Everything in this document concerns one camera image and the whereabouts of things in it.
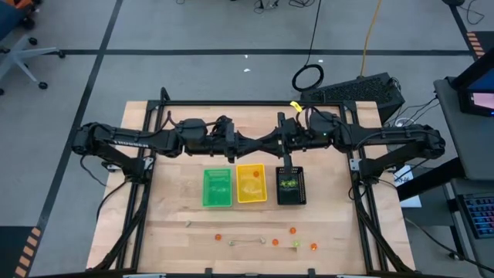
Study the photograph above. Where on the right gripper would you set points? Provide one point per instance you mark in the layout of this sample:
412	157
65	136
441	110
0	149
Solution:
295	135

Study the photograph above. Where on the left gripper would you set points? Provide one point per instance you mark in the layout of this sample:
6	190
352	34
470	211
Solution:
222	139

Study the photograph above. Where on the green plastic spider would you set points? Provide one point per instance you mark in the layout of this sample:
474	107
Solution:
285	182
289	187
293	181
296	243

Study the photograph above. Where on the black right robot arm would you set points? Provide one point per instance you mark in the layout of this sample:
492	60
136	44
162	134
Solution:
390	135

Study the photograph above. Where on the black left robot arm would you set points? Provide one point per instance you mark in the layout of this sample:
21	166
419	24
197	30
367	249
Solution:
116	139

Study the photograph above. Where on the yellow plastic basket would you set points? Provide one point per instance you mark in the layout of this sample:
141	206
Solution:
251	193

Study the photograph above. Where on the black plastic basket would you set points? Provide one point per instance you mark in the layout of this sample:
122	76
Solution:
291	197

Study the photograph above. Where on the green plastic basket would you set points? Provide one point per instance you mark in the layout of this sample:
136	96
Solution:
218	197

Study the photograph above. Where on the black computer tower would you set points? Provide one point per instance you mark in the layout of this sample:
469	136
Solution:
355	90

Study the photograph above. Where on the white paper sheet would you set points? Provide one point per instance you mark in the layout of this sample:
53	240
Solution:
412	201

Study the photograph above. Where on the black desk support beam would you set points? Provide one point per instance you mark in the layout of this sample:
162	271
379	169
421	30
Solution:
428	179

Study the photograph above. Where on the grey desk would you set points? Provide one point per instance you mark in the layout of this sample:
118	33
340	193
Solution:
467	146

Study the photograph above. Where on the grey keyboard shelf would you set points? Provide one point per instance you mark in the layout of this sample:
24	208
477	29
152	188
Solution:
459	239

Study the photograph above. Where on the black computer monitor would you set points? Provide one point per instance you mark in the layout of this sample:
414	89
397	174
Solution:
474	83

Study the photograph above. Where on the backlit computer keyboard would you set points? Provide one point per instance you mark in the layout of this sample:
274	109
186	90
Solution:
482	214

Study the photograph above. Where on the black orange-striped floor mat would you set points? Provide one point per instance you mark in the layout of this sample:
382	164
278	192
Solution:
11	251
488	42

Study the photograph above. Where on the blue office chair grey base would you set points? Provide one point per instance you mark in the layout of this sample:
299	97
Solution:
19	58

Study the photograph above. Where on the orange office chair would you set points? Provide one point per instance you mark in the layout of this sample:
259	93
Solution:
23	3

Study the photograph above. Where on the black aluminium table frame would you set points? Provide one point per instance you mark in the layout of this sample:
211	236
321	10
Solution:
254	103

